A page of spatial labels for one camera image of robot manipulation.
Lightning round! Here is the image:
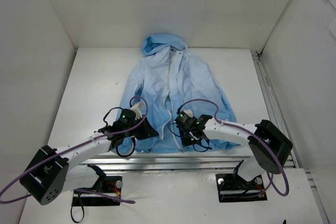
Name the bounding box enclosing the light blue hooded jacket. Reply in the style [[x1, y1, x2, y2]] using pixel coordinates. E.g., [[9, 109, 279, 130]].
[[120, 34, 236, 154]]

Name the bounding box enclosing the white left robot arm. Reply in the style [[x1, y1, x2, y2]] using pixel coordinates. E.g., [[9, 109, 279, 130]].
[[19, 109, 159, 206]]

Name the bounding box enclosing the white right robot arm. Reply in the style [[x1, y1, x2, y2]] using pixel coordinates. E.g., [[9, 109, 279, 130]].
[[175, 111, 293, 188]]

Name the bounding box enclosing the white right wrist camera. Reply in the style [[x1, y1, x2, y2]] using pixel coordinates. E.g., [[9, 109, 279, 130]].
[[177, 106, 193, 117]]

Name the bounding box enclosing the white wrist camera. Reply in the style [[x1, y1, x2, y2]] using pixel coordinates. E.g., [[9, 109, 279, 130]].
[[177, 106, 193, 117], [130, 101, 144, 120]]

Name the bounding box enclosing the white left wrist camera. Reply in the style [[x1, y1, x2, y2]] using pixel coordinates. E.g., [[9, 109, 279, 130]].
[[130, 101, 144, 120]]

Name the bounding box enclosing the aluminium front rail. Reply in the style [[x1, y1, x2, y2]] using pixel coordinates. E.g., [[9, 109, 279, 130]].
[[65, 153, 297, 174]]

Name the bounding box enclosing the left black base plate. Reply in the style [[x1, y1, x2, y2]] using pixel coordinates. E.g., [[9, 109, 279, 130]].
[[71, 176, 123, 207]]

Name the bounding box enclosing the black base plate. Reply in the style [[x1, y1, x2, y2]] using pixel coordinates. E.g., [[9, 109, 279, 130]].
[[215, 174, 268, 203], [71, 176, 123, 207]]

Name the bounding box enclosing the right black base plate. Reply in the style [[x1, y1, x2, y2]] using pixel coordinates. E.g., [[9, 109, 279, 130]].
[[215, 174, 268, 203]]

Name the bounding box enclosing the aluminium side rail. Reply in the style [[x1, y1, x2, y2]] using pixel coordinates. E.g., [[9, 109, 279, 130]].
[[250, 50, 330, 223]]

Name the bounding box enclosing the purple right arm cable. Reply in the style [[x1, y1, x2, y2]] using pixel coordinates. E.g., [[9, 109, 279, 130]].
[[180, 99, 290, 197]]

